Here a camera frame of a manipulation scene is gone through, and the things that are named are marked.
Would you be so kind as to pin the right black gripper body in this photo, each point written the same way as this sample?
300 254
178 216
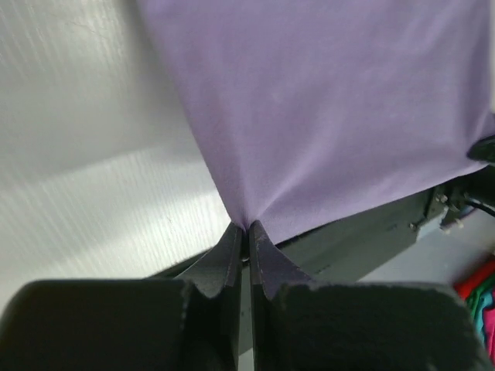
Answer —
483 150

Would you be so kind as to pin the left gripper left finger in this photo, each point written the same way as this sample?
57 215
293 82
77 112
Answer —
97 325

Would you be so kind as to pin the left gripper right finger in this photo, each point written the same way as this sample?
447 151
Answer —
300 323

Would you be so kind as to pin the purple t-shirt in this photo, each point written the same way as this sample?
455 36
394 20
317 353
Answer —
307 112

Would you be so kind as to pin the red and green cloth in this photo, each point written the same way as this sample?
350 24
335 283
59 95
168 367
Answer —
477 291

